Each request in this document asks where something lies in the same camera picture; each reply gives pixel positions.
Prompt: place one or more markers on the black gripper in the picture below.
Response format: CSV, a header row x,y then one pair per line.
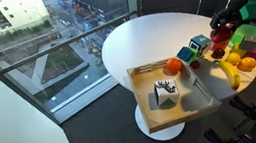
x,y
227,15

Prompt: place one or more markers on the red plastic apple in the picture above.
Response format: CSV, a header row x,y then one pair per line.
x,y
221,34

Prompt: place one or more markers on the green plastic bowl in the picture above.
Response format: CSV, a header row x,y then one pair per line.
x,y
250,30

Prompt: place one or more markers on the dark purple plastic plum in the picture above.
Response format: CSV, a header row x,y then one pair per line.
x,y
218,53

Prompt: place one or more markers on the blue cube with number four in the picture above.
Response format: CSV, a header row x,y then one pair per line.
x,y
200,43

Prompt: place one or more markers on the yellow-green wooden block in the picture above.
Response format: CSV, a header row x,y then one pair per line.
x,y
238,51

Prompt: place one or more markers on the gray soft cube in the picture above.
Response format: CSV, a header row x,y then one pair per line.
x,y
248,43

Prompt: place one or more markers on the yellow plastic lemon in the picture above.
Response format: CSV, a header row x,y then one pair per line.
x,y
233,58

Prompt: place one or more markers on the green wooden block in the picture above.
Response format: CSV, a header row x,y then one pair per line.
x,y
195,54

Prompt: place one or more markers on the orange-yellow plastic lemon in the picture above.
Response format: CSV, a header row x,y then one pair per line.
x,y
246,64

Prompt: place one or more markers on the teal blue wooden block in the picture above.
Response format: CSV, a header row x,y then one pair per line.
x,y
185,54

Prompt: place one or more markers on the yellow plastic banana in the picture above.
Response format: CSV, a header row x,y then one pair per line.
x,y
230,72

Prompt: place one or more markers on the small red plastic strawberry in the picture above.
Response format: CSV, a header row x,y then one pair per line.
x,y
195,64

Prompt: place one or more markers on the orange plastic fruit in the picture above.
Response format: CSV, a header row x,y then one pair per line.
x,y
173,65

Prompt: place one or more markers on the wooden tray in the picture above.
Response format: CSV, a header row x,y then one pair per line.
x,y
190,106

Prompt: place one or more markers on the white cube with zebra print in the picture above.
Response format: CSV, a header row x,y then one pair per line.
x,y
166,93

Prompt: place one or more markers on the grey window railing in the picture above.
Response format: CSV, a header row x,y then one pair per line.
x,y
63,43

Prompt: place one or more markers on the white table pedestal base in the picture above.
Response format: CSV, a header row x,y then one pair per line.
x,y
163,133

